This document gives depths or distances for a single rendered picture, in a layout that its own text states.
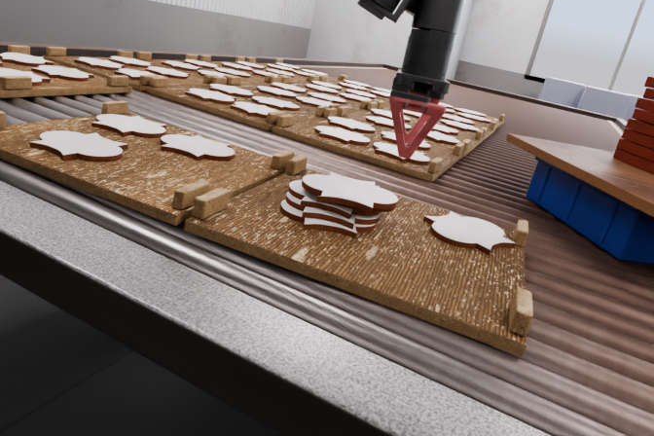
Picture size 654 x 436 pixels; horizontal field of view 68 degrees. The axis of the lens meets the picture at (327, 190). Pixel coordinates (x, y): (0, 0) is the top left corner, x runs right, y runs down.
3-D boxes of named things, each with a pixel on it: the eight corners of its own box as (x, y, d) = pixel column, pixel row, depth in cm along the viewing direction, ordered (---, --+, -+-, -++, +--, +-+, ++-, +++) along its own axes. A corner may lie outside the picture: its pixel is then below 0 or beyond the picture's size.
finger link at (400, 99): (429, 155, 66) (448, 85, 63) (431, 167, 59) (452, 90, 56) (380, 144, 66) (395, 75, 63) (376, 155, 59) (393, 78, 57)
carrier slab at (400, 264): (522, 357, 49) (526, 345, 49) (183, 231, 61) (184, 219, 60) (521, 242, 81) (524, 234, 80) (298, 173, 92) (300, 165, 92)
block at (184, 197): (182, 212, 62) (184, 192, 61) (169, 207, 63) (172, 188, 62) (209, 200, 67) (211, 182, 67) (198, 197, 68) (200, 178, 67)
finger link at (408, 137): (427, 145, 72) (444, 82, 69) (429, 156, 65) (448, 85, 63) (382, 135, 73) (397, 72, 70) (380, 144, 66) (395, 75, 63)
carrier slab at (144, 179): (175, 226, 61) (176, 214, 61) (-47, 141, 74) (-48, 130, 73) (294, 171, 93) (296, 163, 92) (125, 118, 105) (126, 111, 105)
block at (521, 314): (526, 339, 50) (534, 315, 49) (507, 332, 50) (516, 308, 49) (525, 311, 55) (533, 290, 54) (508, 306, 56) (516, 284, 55)
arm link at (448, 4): (422, -27, 57) (472, -19, 56) (420, -19, 63) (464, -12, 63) (409, 34, 59) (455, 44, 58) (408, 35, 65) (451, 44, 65)
